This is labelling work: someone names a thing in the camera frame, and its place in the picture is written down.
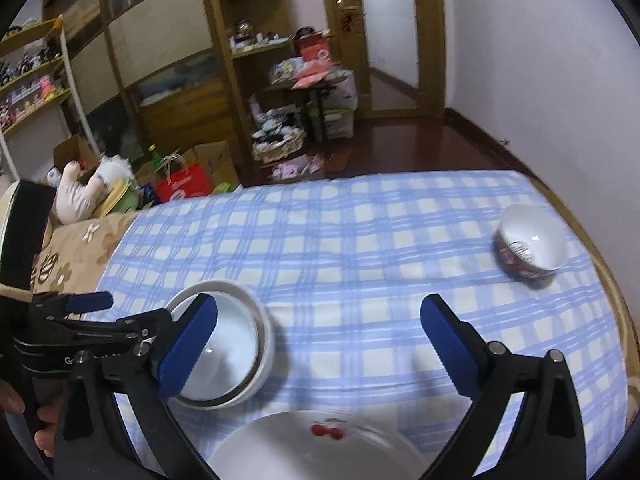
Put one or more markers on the orange gift bag white symbol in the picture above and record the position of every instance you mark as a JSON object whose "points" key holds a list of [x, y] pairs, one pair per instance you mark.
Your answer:
{"points": [[317, 50]]}

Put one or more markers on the wooden door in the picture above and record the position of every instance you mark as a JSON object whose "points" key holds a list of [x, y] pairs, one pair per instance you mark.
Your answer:
{"points": [[430, 35]]}

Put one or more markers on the white tube frame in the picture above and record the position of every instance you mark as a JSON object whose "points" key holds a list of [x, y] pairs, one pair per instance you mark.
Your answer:
{"points": [[77, 87]]}

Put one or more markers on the pale printed bag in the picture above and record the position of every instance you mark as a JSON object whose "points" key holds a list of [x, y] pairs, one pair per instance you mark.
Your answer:
{"points": [[345, 90]]}

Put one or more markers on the group of small cosmetic bottles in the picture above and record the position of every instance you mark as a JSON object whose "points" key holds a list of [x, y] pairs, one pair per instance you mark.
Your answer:
{"points": [[250, 37]]}

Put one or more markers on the wooden display shelf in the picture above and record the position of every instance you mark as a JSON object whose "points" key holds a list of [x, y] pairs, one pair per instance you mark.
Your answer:
{"points": [[30, 31]]}

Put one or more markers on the striped plush toy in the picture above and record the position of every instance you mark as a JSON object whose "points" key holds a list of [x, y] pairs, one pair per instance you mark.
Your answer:
{"points": [[275, 122]]}

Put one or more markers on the yellow green cushion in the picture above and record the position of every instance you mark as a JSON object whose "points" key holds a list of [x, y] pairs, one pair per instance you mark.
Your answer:
{"points": [[120, 200]]}

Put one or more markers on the wooden corner shelf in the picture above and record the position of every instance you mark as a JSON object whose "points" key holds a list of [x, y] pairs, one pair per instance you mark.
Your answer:
{"points": [[255, 51]]}

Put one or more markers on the pink white plush toy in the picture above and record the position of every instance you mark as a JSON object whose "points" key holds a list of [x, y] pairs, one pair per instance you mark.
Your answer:
{"points": [[75, 195]]}

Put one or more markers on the blue plaid cloth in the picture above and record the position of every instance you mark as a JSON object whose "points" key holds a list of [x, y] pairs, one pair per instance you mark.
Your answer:
{"points": [[350, 285]]}

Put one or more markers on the person's left hand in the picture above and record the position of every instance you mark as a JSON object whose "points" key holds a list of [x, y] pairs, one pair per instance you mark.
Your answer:
{"points": [[12, 397]]}

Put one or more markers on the wooden wardrobe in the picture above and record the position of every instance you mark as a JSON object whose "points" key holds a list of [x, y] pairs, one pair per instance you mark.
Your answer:
{"points": [[150, 40]]}

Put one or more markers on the dark blue packet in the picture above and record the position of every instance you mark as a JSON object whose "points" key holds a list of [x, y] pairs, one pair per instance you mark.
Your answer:
{"points": [[151, 194]]}

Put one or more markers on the small black side table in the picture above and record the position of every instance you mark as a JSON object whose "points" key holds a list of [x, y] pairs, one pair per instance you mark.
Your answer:
{"points": [[315, 115]]}

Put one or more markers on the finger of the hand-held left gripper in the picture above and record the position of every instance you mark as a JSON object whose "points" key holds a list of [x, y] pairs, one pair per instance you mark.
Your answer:
{"points": [[135, 330], [90, 301]]}

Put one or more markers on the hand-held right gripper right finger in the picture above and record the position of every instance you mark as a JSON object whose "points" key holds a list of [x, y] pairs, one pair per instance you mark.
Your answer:
{"points": [[450, 345]]}

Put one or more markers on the pink printed packet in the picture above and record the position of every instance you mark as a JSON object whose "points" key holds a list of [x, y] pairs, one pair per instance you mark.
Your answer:
{"points": [[311, 165], [286, 170]]}

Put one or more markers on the brown flower blanket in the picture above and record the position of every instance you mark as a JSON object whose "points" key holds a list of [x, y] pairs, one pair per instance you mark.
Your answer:
{"points": [[85, 250]]}

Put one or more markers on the collection of small figurines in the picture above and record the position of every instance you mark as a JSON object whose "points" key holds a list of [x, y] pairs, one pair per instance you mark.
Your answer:
{"points": [[30, 87]]}

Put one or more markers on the pink plastic packets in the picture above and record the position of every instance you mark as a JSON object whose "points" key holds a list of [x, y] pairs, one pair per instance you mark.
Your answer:
{"points": [[312, 77]]}

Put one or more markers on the clear plastic storage box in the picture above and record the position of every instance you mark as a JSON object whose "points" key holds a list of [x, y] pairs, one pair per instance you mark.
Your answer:
{"points": [[340, 122]]}

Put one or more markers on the cardboard box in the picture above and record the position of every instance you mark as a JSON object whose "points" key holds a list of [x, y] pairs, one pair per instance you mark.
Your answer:
{"points": [[215, 160], [70, 152]]}

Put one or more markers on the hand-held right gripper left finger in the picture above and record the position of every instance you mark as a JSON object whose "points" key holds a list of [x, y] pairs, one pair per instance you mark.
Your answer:
{"points": [[192, 345]]}

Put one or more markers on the small white cherry plate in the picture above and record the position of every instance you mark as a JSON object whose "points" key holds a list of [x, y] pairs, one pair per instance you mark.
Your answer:
{"points": [[269, 355]]}

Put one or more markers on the red patterned bowl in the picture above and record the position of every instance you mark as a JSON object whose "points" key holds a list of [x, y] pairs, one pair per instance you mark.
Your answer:
{"points": [[535, 240]]}

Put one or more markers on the wicker basket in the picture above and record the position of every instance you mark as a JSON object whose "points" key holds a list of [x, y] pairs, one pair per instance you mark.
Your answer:
{"points": [[280, 151]]}

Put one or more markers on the red door ornament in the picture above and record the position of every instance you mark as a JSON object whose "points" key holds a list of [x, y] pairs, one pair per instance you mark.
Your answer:
{"points": [[348, 22]]}

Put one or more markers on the green bottle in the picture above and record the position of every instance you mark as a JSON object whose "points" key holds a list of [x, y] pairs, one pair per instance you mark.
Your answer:
{"points": [[155, 156]]}

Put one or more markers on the large white cherry plate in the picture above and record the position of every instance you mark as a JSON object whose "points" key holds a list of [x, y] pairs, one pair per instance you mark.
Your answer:
{"points": [[300, 455]]}

